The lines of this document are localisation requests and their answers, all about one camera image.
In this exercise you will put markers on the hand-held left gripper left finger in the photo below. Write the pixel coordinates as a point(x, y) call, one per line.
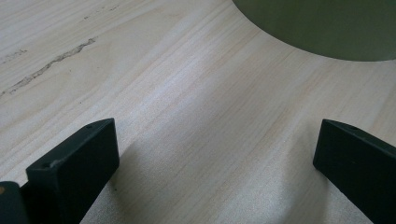
point(71, 174)

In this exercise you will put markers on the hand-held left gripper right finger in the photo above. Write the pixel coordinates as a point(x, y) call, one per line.
point(364, 168)

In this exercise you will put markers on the green plastic bin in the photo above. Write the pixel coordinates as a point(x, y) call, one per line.
point(327, 28)

